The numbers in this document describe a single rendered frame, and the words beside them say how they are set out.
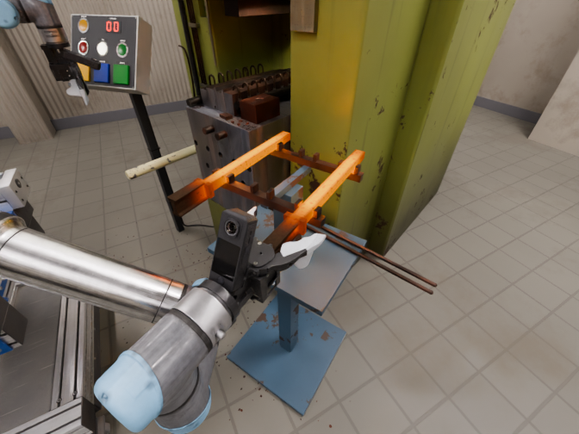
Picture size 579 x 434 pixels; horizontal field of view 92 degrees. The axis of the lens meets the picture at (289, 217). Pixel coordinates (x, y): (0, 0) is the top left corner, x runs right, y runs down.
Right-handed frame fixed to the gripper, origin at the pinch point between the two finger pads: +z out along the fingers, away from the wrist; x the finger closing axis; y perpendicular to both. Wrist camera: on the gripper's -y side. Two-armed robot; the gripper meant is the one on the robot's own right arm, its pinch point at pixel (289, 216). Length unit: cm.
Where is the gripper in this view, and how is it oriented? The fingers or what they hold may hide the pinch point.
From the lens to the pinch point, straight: 51.2
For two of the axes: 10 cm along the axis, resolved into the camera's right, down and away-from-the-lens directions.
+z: 5.3, -5.4, 6.5
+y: 0.0, 7.7, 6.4
